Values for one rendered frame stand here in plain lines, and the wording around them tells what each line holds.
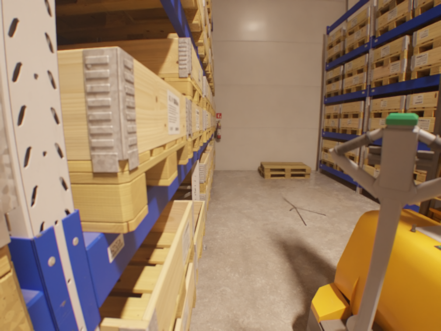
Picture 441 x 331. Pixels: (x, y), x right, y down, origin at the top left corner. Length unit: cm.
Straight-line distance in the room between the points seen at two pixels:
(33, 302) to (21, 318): 12
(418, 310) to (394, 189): 54
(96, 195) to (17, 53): 25
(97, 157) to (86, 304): 26
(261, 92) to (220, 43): 175
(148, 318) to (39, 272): 31
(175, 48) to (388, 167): 114
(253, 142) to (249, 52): 250
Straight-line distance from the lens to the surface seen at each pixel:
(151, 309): 61
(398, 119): 78
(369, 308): 110
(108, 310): 93
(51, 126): 37
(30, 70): 36
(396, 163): 82
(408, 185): 85
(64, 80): 47
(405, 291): 125
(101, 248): 49
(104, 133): 42
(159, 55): 135
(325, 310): 156
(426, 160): 83
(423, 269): 120
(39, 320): 39
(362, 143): 82
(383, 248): 95
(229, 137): 629
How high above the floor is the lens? 139
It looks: 11 degrees down
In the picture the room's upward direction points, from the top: straight up
